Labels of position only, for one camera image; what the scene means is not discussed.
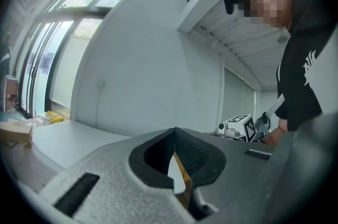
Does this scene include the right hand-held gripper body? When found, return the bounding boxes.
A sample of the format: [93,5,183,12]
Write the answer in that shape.
[218,114,257,143]

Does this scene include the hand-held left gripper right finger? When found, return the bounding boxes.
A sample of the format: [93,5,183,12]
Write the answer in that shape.
[174,127,277,220]

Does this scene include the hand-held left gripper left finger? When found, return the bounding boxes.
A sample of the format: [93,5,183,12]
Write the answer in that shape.
[18,127,198,224]

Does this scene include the person's right forearm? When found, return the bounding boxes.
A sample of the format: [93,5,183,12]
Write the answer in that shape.
[261,117,289,146]

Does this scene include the crumpled grey bag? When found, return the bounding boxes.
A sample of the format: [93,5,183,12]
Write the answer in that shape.
[253,111,272,141]

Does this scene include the grey window blind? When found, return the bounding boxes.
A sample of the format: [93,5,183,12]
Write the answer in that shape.
[223,67,256,126]

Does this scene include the white table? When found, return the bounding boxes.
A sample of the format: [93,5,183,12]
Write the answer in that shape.
[0,119,133,186]

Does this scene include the black printed t-shirt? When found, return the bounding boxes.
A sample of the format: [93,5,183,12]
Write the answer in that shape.
[274,0,338,132]

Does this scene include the yellow packet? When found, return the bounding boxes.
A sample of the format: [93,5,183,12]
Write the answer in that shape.
[43,110,65,124]

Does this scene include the ceiling smoke detector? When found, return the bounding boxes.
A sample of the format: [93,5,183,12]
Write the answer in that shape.
[277,31,290,44]

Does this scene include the clear plastic bag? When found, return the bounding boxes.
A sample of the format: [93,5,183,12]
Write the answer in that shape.
[13,116,53,130]

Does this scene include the cardboard box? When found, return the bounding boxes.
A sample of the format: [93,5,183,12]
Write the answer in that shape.
[0,121,34,148]

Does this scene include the person's head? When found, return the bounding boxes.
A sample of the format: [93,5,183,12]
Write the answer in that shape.
[239,0,294,31]

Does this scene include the wooden cabinet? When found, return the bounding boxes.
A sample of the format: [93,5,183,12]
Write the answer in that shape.
[0,74,20,113]

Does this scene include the glass sliding door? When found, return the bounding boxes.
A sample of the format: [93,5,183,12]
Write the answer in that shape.
[17,15,105,119]

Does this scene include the white strap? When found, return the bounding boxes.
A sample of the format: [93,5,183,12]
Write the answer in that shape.
[266,93,286,119]

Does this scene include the black head camera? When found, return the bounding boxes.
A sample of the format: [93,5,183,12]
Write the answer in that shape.
[223,0,238,15]

